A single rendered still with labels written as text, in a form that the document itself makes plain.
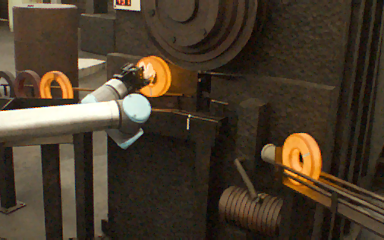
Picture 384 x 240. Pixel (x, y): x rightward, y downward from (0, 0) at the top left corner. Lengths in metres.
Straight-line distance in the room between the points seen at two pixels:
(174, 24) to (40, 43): 2.88
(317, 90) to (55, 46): 3.16
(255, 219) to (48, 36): 3.22
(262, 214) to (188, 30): 0.64
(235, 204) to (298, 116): 0.37
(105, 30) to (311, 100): 5.75
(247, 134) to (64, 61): 3.06
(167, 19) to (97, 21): 5.70
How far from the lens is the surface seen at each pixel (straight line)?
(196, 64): 1.74
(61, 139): 1.87
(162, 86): 1.86
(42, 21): 4.45
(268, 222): 1.58
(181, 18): 1.64
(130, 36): 2.09
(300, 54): 1.73
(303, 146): 1.42
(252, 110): 1.66
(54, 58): 4.50
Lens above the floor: 1.21
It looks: 17 degrees down
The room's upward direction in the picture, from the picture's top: 3 degrees clockwise
